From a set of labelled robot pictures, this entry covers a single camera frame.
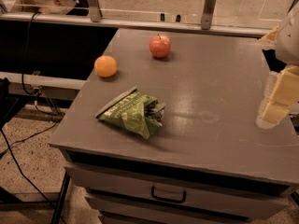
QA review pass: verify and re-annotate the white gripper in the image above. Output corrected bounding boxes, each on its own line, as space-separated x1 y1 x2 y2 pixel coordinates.
256 4 299 129

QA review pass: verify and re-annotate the red apple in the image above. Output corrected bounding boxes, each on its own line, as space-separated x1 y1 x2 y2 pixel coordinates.
149 35 171 59

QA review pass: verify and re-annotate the grey drawer cabinet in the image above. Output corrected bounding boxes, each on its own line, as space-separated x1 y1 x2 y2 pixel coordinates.
50 29 299 224

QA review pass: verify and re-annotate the green chip bag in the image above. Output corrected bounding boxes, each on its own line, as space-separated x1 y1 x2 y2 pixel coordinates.
95 87 165 139

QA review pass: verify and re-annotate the orange fruit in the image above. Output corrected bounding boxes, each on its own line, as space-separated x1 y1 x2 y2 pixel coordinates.
94 55 118 77

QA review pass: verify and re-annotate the middle metal bracket post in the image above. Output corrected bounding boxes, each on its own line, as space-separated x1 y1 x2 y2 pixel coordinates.
201 0 217 30

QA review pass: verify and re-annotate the metal bracket post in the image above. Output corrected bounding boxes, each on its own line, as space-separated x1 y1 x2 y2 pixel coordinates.
88 0 103 22
201 0 217 30

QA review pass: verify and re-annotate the metal window rail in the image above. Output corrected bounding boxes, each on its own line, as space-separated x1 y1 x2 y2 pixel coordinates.
0 11 271 38

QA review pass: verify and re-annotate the black drawer handle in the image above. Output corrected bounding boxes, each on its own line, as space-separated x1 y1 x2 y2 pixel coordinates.
150 186 187 203

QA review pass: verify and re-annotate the left metal bracket post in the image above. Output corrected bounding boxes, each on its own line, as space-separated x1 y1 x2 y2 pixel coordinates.
88 0 103 22

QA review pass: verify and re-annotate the black power cable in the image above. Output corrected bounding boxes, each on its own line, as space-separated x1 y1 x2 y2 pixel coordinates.
21 10 65 117

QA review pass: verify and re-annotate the black floor cable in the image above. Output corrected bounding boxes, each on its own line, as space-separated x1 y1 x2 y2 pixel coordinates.
0 115 67 224

